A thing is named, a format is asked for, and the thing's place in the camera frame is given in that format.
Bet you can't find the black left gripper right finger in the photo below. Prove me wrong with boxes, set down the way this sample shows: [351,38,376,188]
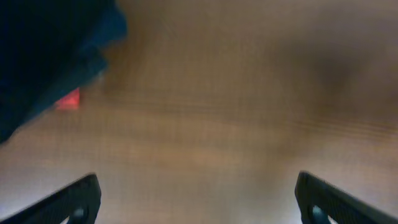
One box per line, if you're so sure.
[295,171,397,224]

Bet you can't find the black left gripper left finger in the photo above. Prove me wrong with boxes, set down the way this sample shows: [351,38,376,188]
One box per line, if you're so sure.
[1,173,101,224]

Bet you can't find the black shorts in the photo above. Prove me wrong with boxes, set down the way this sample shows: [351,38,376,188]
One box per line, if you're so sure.
[1,0,127,142]

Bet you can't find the folded red garment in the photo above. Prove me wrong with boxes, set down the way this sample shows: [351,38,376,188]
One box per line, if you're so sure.
[55,88,80,110]

